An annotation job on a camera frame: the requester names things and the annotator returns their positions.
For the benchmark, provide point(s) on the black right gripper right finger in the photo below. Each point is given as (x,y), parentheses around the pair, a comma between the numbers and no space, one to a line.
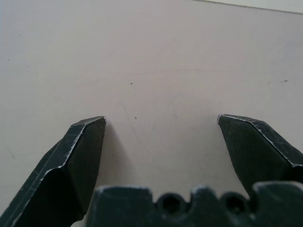
(258,153)

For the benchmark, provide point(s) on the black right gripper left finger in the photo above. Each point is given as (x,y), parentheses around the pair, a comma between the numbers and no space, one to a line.
(68,170)

